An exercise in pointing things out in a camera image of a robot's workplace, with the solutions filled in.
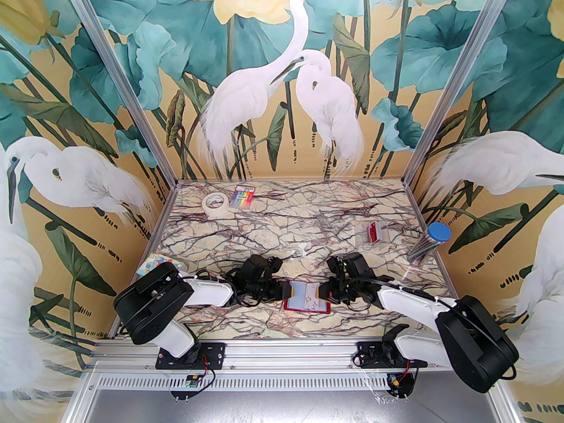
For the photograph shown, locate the red leather card holder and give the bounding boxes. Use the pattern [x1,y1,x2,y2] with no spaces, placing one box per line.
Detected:
[284,279,331,315]

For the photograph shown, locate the white card with red pattern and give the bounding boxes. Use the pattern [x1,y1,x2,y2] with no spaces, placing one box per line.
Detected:
[293,282,320,312]

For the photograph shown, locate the clear plastic card box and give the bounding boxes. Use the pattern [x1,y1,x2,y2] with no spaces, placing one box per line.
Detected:
[355,220,388,250]

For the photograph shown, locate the perforated metal strip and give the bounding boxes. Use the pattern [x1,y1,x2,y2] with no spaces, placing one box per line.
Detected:
[88,375,388,391]

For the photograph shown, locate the pack of coloured markers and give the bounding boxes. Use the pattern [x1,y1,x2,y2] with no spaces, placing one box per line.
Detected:
[234,185,256,210]

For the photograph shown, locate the beige masking tape roll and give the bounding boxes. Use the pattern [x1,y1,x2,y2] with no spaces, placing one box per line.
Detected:
[202,192,230,214]

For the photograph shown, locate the clear tube with blue lid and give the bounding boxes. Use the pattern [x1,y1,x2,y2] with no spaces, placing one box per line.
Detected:
[408,222,451,263]

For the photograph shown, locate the steel sheet tray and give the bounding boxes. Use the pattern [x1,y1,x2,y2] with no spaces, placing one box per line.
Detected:
[66,388,516,423]

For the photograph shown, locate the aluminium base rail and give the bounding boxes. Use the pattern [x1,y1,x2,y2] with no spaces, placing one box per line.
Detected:
[84,341,498,374]

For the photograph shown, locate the black round bracket plate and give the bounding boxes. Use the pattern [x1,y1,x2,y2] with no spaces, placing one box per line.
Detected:
[382,366,417,400]

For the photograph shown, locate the aluminium frame post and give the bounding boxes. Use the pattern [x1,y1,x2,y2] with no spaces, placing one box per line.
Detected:
[403,0,516,184]
[59,0,179,184]

